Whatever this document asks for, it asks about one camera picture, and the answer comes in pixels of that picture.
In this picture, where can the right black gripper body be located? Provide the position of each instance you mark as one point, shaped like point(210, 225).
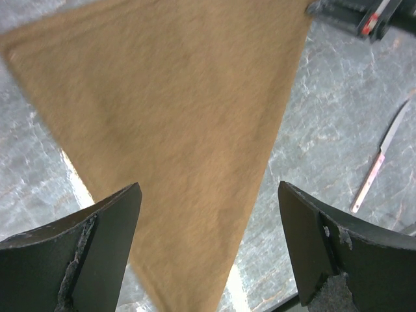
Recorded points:
point(380, 16)

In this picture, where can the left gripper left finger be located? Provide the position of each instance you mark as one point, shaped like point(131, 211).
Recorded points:
point(76, 263)

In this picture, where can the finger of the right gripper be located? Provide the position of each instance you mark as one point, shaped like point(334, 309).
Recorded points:
point(344, 15)

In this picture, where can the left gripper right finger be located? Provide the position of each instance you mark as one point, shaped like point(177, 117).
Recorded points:
point(343, 263)

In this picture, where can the knife with pink handle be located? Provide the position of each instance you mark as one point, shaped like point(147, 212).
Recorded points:
point(379, 159)

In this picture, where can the brown cloth napkin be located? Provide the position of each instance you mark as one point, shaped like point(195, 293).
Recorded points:
point(183, 97)

